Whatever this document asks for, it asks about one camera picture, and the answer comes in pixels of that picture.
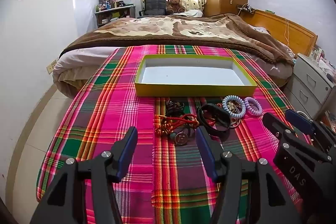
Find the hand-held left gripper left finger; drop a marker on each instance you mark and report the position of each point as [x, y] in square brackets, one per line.
[128, 150]

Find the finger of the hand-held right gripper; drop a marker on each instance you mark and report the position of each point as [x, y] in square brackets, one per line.
[275, 125]
[299, 121]

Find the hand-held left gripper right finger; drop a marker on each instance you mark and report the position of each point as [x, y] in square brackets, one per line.
[207, 153]

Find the black wristband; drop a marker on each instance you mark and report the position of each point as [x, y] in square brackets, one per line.
[223, 129]

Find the rose gold beaded hair clip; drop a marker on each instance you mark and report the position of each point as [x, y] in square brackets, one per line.
[232, 106]

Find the yellow-green cardboard box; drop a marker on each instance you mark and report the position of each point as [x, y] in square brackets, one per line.
[183, 74]

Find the grey drawer cabinet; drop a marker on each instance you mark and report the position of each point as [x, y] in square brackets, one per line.
[307, 79]

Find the pink green plaid cloth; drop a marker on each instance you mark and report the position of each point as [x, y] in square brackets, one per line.
[105, 113]

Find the wooden headboard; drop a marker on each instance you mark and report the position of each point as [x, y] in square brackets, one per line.
[283, 27]

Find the bed with pale sheet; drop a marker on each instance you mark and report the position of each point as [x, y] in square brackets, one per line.
[78, 64]

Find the power strip shelf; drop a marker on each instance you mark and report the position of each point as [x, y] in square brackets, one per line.
[246, 8]

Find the brown patterned blanket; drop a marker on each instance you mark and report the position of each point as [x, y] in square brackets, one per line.
[183, 27]

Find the cluttered desk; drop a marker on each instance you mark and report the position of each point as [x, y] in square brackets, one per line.
[113, 15]

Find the white pillow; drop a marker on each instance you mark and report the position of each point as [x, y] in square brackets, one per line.
[194, 13]

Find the black chair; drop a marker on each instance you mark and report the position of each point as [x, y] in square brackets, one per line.
[155, 6]

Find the group of bottles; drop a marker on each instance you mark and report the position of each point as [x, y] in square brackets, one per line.
[105, 3]

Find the brown teddy bear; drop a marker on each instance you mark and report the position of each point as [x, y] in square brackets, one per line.
[175, 5]

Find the wall socket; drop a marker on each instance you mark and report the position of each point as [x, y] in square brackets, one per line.
[52, 66]

